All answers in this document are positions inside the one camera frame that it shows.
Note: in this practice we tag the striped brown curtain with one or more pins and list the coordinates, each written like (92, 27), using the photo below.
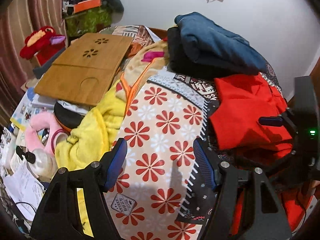
(19, 18)

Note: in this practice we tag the folded blue jeans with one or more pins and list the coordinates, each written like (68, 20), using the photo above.
(207, 43)

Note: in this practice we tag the green patterned storage box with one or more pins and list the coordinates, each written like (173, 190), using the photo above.
(88, 21)

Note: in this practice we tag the yellow fleece blanket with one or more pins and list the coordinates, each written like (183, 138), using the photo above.
(95, 135)

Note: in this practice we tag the orange flat box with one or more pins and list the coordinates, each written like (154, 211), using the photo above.
(85, 5)

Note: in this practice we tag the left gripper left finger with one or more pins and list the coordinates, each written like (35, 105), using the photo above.
(58, 215)

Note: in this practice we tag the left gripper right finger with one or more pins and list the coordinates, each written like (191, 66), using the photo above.
(264, 218)

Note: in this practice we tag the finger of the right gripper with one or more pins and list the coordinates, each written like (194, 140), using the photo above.
(274, 121)

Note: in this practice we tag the red plush toy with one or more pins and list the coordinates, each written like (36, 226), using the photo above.
(42, 44)

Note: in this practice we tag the red zip jacket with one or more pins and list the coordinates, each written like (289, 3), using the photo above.
(243, 100)

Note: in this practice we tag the patchwork patterned bedspread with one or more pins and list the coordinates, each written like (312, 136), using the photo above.
(160, 193)

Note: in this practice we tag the folded black garment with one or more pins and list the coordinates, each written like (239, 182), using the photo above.
(181, 64)

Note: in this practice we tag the clear plastic bottle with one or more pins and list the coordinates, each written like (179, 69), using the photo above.
(41, 164)

